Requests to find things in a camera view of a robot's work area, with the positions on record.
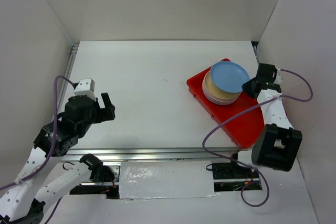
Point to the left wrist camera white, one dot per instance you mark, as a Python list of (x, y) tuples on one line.
[(86, 87)]

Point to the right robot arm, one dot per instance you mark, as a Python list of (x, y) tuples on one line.
[(274, 140)]

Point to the blue plastic plate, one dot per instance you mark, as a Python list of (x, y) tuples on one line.
[(229, 76)]

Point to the red plastic bin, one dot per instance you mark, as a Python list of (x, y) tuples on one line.
[(236, 121)]

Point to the yellow plastic plate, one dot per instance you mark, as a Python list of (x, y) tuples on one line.
[(215, 93)]

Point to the aluminium table frame rail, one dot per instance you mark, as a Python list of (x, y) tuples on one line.
[(140, 154)]

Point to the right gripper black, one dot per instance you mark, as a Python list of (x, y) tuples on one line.
[(247, 87)]

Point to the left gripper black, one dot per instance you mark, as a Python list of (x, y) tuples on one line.
[(105, 114)]

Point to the white foam board cover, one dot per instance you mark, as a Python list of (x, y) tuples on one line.
[(159, 180)]

